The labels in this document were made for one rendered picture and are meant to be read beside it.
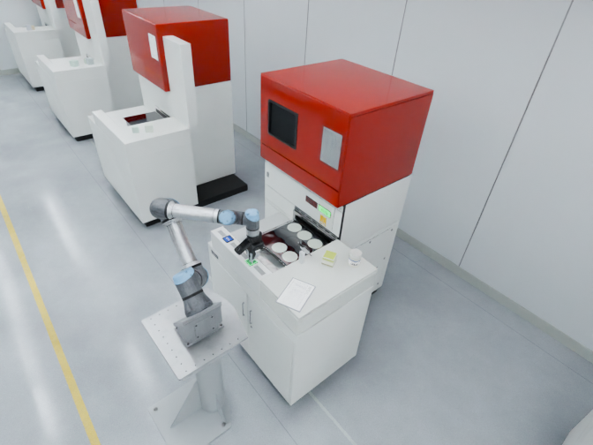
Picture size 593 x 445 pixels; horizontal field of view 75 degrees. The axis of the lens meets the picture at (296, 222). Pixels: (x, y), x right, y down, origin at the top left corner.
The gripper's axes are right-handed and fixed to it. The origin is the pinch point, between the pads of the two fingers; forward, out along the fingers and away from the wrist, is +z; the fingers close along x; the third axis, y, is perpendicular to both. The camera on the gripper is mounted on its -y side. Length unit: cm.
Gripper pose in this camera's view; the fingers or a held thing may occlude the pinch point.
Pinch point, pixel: (250, 260)
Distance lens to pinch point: 232.8
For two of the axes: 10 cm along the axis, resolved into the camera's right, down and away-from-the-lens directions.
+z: -0.6, 8.0, 6.0
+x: -6.4, -4.9, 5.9
